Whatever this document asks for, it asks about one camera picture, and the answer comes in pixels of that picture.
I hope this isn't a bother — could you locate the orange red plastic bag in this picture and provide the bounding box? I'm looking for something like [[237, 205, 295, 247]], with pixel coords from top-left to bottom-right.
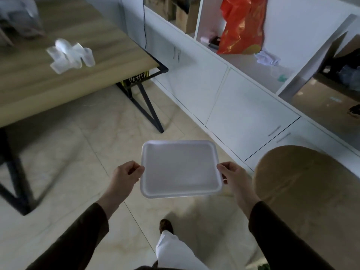
[[217, 0, 268, 55]]

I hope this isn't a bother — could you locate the person's white trouser leg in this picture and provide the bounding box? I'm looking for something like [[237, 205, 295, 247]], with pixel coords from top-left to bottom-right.
[[155, 230, 210, 270]]

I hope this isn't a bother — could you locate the person's right forearm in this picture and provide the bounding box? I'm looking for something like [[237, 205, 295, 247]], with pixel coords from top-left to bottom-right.
[[235, 190, 335, 270]]

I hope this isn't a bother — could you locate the white crumpled cloth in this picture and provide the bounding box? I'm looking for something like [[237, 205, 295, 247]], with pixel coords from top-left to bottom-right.
[[255, 49, 281, 66]]

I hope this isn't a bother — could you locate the white foam tray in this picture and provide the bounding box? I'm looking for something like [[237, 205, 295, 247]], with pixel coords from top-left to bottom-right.
[[140, 140, 224, 199]]

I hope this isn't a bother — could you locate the person's left forearm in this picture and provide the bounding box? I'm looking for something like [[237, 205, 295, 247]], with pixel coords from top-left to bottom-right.
[[27, 190, 125, 270]]

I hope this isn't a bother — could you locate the wooden table with black legs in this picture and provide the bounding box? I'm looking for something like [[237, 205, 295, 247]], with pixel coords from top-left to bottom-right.
[[0, 0, 169, 216]]

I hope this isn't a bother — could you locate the black cable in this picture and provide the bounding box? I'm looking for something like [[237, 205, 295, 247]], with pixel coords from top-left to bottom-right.
[[143, 0, 148, 51]]

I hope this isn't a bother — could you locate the person's right hand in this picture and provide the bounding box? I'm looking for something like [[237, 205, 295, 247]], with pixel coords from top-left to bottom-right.
[[217, 161, 255, 198]]

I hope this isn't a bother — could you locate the large brown cardboard box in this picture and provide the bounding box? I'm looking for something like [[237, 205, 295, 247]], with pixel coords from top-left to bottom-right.
[[290, 71, 360, 151]]

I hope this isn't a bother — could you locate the yellow crate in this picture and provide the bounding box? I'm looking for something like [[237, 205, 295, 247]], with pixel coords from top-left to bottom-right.
[[121, 70, 151, 87]]

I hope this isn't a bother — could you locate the person's brown shoe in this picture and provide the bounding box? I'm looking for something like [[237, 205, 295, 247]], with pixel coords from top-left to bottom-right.
[[159, 219, 174, 235]]

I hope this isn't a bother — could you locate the round wooden stool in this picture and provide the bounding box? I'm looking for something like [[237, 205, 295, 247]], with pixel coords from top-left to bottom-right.
[[252, 145, 360, 270]]

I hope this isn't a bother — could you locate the clear plastic cups bunch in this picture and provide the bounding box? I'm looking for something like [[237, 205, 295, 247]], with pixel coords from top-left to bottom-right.
[[46, 38, 96, 75]]

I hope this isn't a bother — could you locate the person's left hand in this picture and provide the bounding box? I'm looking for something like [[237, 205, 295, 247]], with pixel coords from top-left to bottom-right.
[[109, 161, 145, 200]]

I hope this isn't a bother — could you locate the clear plastic bag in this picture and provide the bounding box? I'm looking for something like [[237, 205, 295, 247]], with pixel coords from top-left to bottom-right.
[[0, 0, 45, 40]]

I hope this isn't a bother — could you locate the white wall cabinet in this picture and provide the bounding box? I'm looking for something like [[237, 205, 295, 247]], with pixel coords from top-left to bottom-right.
[[119, 0, 360, 180]]

